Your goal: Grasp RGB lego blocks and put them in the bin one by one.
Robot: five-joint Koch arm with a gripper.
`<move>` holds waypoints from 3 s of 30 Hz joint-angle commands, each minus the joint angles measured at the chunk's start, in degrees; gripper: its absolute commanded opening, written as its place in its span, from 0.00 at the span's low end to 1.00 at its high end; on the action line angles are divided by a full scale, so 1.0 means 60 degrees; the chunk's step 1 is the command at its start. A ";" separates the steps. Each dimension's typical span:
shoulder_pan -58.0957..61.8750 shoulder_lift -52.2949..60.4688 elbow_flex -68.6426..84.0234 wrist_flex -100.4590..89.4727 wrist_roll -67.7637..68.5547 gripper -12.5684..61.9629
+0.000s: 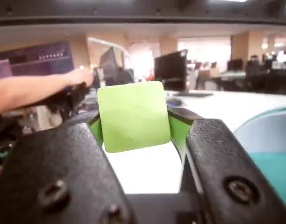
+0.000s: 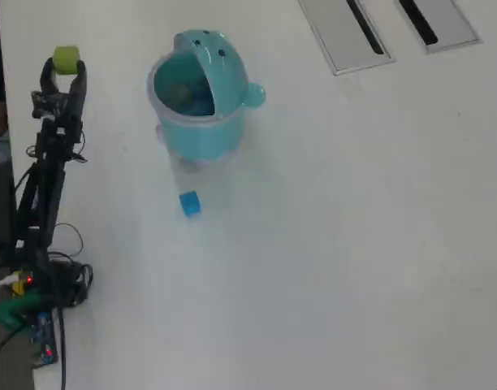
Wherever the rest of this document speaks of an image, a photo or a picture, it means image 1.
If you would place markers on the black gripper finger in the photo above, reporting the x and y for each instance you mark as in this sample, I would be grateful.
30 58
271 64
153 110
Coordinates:
54 172

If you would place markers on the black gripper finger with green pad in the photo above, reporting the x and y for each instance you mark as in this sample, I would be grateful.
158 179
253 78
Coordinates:
227 168

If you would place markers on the black leader arm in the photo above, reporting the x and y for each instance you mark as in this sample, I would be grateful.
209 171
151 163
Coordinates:
66 100

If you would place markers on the green lego block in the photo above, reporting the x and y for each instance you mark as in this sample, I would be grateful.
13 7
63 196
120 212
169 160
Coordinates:
133 116

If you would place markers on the person bare forearm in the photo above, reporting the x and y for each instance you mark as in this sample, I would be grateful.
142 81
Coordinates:
26 89

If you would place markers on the teal whale shaped bin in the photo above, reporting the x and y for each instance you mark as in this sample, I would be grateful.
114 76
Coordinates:
271 144

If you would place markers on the person bare hand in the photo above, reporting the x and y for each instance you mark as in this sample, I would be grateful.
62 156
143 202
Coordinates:
80 77

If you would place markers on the black keyboard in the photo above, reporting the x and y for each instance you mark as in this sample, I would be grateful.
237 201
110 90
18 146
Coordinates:
195 94

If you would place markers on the black computer monitor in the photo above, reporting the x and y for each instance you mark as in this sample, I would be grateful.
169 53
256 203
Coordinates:
171 70

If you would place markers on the monitor with purple screen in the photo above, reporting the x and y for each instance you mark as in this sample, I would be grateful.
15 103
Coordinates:
40 58

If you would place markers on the black office chair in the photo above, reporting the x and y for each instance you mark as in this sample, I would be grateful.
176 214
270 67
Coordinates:
115 67

